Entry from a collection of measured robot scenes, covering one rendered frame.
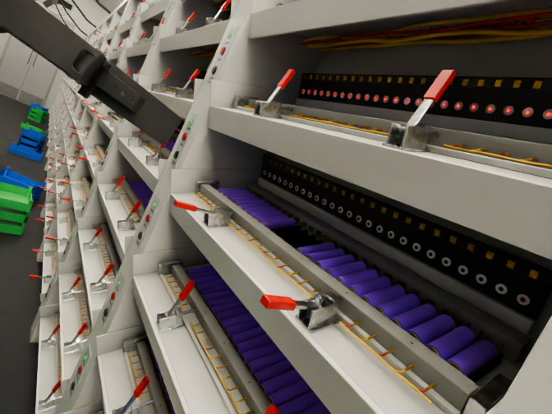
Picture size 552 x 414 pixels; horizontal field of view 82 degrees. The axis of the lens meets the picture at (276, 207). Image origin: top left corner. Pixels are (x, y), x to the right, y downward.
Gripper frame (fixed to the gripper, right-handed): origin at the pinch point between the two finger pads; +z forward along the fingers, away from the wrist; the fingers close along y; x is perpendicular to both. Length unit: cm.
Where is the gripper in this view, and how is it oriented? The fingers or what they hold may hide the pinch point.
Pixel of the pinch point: (135, 107)
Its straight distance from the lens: 34.4
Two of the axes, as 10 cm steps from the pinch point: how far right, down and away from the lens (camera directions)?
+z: 6.1, 4.7, 6.4
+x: 5.7, -8.2, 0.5
